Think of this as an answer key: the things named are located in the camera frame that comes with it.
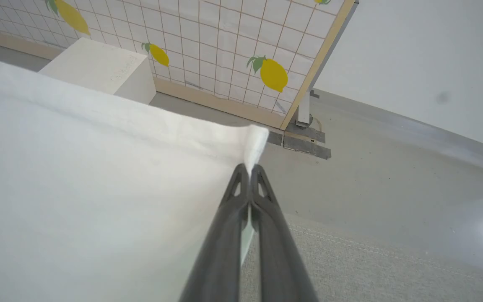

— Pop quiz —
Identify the short dark floor tape strip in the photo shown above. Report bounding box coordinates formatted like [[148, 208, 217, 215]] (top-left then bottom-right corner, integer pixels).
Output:
[[267, 130, 285, 147]]

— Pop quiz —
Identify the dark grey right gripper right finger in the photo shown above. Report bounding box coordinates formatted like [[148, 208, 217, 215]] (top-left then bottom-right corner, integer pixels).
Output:
[[249, 164, 320, 302]]

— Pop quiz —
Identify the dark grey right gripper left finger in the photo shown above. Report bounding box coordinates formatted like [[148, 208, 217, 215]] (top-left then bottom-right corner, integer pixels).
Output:
[[179, 164, 251, 302]]

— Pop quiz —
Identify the white and black shirt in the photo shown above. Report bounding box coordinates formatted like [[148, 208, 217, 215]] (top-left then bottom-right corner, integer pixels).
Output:
[[0, 52, 270, 302]]

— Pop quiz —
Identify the white rectangular box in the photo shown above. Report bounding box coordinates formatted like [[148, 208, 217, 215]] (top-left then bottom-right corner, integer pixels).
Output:
[[38, 38, 157, 105]]

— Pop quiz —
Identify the grey metal panel support foot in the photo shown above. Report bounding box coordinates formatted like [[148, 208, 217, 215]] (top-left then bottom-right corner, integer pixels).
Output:
[[286, 89, 327, 143]]

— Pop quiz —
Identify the lemon print tile partition panel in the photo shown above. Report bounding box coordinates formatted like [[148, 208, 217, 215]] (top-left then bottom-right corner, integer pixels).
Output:
[[0, 0, 358, 131]]

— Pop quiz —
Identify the long dark floor tape strip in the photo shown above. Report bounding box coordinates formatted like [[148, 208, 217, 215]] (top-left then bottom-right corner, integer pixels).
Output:
[[283, 135, 332, 160]]

